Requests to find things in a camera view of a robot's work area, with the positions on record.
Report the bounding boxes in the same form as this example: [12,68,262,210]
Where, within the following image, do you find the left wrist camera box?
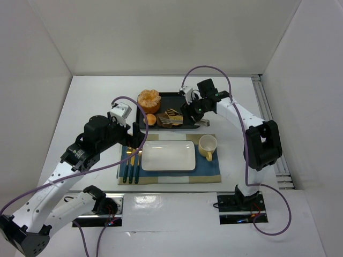
[110,102,132,122]

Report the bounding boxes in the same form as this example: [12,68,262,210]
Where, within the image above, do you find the white rectangular plate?
[141,140,196,172]

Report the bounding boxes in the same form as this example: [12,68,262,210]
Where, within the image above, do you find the metal serving tongs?
[159,117,210,127]

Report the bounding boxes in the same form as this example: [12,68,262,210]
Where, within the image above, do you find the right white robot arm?
[179,79,282,204]

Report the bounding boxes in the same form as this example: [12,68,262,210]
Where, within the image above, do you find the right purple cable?
[181,65,292,236]

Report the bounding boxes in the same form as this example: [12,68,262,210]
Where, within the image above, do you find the brown chocolate croissant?
[155,113,173,129]

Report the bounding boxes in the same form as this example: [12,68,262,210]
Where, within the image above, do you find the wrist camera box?
[179,85,199,105]
[110,102,132,122]

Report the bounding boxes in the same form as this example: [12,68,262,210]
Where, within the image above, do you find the aluminium frame rail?
[251,74,296,190]

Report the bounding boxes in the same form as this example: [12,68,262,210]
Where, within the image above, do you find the purple cable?
[0,96,150,257]
[181,65,292,236]

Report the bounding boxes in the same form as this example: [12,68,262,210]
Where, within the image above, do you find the blue beige placemat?
[117,133,221,185]

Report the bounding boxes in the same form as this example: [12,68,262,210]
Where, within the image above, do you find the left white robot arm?
[1,116,147,256]

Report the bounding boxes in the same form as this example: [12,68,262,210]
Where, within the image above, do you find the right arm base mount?
[213,185,268,225]

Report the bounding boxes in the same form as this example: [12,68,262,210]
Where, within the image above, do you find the yellow mug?
[198,134,218,162]

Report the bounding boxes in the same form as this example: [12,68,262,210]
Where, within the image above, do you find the black rectangular tray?
[136,92,199,131]

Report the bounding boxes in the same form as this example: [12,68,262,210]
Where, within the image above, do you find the gold spoon green handle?
[134,150,142,184]

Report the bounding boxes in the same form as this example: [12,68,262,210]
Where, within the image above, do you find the tan bread slice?
[165,108,183,126]

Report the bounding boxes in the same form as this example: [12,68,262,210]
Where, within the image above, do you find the peeled orange mandarin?
[137,89,161,114]

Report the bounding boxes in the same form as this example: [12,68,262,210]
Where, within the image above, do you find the gold knife green handle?
[129,149,136,184]

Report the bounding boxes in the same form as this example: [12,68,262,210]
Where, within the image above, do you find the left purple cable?
[0,96,150,257]

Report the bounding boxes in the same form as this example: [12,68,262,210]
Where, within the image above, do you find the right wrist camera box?
[179,85,199,105]

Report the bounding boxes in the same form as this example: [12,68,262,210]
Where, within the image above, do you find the small round bun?
[143,114,156,126]

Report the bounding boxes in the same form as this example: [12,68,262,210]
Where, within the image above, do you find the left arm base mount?
[74,185,123,228]

